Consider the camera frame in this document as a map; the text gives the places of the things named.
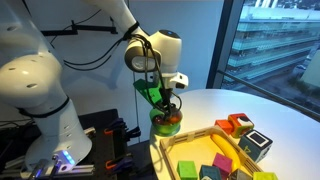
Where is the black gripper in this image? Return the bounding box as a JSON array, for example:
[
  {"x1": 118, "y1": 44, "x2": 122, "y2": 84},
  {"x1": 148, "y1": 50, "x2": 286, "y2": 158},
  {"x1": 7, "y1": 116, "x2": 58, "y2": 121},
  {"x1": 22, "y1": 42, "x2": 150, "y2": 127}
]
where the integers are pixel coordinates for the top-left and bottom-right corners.
[{"x1": 153, "y1": 96, "x2": 183, "y2": 118}]

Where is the toy orange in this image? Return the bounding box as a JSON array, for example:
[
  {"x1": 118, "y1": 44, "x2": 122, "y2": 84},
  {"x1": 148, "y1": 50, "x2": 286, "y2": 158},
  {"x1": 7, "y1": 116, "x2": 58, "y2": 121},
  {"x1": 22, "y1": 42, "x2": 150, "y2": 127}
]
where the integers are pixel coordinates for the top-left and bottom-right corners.
[{"x1": 165, "y1": 113, "x2": 183, "y2": 126}]

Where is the green translucent plastic bowl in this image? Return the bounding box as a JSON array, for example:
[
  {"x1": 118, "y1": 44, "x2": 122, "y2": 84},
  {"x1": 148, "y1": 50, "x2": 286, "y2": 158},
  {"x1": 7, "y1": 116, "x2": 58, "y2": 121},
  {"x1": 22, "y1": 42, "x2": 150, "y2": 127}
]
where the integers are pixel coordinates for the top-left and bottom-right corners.
[{"x1": 148, "y1": 108, "x2": 184, "y2": 137}]

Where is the toy banana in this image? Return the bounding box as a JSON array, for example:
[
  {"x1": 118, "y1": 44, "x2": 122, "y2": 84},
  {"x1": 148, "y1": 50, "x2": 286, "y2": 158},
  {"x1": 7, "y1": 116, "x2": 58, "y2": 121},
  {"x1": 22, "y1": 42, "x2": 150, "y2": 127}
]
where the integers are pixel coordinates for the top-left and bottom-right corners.
[{"x1": 209, "y1": 133, "x2": 242, "y2": 173}]

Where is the wooden tray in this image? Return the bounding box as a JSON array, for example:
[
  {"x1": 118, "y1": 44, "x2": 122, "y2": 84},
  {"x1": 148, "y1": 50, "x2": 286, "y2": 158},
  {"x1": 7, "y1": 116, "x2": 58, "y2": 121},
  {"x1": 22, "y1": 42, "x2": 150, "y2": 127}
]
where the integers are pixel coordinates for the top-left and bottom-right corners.
[{"x1": 159, "y1": 125, "x2": 264, "y2": 180}]

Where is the black orange clamp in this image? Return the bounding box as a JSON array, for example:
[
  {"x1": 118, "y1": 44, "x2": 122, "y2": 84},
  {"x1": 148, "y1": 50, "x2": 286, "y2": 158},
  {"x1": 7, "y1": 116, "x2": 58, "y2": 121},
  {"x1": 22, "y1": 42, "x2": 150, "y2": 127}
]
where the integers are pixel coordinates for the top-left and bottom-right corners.
[
  {"x1": 103, "y1": 117, "x2": 143, "y2": 142},
  {"x1": 105, "y1": 152, "x2": 135, "y2": 175}
]

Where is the small orange cube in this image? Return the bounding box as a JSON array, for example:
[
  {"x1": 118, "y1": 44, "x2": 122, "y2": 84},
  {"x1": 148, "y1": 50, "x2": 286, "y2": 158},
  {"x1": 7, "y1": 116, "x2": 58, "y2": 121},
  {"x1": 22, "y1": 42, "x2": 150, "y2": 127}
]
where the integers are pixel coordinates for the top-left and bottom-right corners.
[{"x1": 214, "y1": 119, "x2": 234, "y2": 136}]

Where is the green dice cube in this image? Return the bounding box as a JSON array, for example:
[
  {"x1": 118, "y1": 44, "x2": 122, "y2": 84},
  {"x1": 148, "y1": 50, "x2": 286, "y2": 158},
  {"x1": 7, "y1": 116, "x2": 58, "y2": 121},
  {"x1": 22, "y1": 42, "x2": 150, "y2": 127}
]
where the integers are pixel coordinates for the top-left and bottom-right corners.
[{"x1": 176, "y1": 160, "x2": 199, "y2": 180}]

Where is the red green orange cube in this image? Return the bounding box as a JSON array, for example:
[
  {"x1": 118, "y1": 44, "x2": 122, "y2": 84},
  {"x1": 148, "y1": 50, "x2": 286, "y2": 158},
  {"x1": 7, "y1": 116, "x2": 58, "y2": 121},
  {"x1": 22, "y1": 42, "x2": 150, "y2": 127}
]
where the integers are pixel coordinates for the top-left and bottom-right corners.
[{"x1": 227, "y1": 112, "x2": 255, "y2": 139}]

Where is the black perforated mounting table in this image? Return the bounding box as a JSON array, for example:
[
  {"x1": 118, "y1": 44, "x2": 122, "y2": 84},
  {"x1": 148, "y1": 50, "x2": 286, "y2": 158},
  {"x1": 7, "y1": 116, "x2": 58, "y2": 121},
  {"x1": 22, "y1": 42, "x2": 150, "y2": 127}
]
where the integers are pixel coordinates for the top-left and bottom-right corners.
[{"x1": 0, "y1": 108, "x2": 158, "y2": 180}]

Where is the blue dice cube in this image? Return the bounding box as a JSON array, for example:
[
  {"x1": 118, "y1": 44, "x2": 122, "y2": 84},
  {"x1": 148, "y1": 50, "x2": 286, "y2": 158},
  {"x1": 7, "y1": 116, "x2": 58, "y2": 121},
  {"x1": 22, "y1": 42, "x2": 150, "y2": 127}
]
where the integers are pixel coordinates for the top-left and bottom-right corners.
[{"x1": 199, "y1": 164, "x2": 223, "y2": 180}]

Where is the magenta cube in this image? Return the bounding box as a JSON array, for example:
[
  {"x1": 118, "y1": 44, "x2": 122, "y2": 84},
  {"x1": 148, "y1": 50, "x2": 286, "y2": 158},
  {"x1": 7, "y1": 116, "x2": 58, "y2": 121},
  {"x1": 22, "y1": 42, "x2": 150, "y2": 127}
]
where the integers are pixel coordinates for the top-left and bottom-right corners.
[{"x1": 212, "y1": 152, "x2": 234, "y2": 179}]

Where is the black and white cube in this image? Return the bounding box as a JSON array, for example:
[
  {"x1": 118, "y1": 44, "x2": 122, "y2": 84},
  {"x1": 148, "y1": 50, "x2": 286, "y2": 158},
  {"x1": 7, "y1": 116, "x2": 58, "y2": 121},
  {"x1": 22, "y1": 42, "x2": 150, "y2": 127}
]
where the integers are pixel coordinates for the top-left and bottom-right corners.
[{"x1": 237, "y1": 129, "x2": 274, "y2": 164}]

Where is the grey studded cube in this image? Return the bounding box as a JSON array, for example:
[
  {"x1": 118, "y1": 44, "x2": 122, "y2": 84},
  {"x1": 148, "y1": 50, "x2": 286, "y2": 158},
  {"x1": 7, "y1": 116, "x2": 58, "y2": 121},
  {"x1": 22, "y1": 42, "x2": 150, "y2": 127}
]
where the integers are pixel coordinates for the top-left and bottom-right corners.
[{"x1": 229, "y1": 168, "x2": 253, "y2": 180}]

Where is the grey window railing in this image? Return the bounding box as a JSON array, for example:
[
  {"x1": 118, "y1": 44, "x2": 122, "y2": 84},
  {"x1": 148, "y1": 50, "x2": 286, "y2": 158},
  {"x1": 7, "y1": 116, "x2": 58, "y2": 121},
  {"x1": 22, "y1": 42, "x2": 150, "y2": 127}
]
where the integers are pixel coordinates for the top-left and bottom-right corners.
[{"x1": 218, "y1": 69, "x2": 320, "y2": 122}]

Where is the lime yellow cube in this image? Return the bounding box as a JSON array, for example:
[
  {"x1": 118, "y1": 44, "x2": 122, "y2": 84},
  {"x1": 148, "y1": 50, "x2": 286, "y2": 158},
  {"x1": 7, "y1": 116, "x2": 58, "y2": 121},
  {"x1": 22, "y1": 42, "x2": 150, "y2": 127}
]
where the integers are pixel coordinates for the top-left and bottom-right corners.
[{"x1": 252, "y1": 171, "x2": 279, "y2": 180}]

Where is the green camera mount bracket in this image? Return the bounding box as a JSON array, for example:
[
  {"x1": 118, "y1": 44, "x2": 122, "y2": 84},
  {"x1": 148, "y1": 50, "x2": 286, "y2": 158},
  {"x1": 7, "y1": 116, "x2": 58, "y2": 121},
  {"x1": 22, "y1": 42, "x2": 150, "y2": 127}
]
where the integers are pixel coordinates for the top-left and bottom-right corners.
[{"x1": 133, "y1": 78, "x2": 164, "y2": 108}]

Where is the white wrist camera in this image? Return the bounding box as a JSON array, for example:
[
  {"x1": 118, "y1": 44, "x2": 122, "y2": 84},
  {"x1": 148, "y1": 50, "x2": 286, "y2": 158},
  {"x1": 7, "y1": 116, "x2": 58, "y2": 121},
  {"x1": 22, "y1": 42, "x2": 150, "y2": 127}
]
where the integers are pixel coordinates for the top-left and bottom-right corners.
[{"x1": 162, "y1": 71, "x2": 189, "y2": 90}]

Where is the thin black hanging cable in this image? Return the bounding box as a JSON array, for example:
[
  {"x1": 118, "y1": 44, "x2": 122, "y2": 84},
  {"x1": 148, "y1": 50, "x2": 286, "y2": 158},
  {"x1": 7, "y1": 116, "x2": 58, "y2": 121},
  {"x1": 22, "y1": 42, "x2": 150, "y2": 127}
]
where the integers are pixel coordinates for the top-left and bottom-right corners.
[{"x1": 134, "y1": 89, "x2": 140, "y2": 135}]

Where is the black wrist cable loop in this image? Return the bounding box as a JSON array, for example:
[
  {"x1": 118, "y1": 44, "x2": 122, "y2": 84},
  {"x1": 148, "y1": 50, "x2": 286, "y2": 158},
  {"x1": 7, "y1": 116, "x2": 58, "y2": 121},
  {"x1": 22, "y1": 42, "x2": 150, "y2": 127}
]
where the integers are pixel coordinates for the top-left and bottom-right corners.
[{"x1": 134, "y1": 33, "x2": 183, "y2": 116}]

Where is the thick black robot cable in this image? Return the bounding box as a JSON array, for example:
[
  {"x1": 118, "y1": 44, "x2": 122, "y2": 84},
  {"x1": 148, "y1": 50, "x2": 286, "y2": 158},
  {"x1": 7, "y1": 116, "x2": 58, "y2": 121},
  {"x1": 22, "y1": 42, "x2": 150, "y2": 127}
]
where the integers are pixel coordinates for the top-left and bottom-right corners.
[{"x1": 62, "y1": 21, "x2": 141, "y2": 72}]

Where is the dark window frame post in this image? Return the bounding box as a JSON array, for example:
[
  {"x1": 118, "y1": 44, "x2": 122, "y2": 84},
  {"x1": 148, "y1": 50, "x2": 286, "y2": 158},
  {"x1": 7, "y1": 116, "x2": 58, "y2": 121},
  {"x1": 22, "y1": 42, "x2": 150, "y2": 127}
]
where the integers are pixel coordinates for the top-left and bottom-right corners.
[{"x1": 205, "y1": 0, "x2": 246, "y2": 90}]

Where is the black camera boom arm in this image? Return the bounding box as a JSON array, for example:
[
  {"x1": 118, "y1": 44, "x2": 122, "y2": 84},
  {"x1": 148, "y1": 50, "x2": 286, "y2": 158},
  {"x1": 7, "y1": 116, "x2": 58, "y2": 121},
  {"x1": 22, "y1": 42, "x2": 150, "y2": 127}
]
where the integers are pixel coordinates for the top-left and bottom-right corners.
[{"x1": 40, "y1": 20, "x2": 119, "y2": 37}]

